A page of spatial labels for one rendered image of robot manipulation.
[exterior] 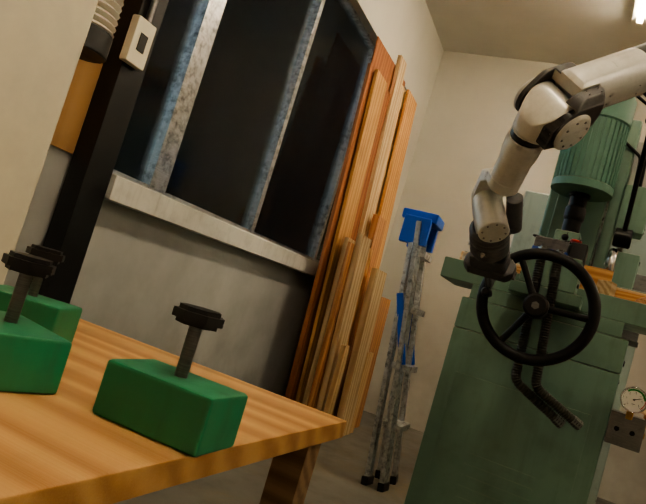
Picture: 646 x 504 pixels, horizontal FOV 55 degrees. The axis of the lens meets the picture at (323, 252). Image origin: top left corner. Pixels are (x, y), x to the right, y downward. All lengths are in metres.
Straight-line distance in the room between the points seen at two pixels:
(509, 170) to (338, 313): 1.99
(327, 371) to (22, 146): 2.10
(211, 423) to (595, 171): 1.57
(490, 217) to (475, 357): 0.58
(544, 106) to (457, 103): 3.53
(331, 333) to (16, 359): 2.59
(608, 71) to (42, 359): 1.02
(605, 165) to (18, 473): 1.75
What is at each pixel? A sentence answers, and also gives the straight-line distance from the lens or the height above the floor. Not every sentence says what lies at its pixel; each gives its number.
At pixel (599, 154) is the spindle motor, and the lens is 1.95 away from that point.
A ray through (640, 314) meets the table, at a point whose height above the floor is 0.87.
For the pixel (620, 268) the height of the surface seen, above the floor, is 1.03.
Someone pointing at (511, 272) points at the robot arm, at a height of 0.86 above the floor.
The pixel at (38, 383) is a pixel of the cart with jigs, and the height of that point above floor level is 0.54.
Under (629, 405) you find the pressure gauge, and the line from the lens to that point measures 1.70.
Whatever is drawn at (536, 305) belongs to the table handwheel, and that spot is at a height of 0.81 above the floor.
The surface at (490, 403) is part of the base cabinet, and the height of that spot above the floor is 0.54.
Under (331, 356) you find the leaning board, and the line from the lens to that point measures 3.10.
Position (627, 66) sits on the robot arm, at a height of 1.23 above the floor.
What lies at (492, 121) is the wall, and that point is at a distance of 4.63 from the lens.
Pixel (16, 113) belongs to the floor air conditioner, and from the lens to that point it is 1.34.
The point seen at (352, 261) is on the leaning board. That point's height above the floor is 0.90.
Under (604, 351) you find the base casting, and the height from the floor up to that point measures 0.76.
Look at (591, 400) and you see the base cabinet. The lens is 1.76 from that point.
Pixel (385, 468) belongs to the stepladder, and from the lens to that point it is 2.64.
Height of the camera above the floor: 0.68
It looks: 4 degrees up
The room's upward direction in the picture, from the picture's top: 17 degrees clockwise
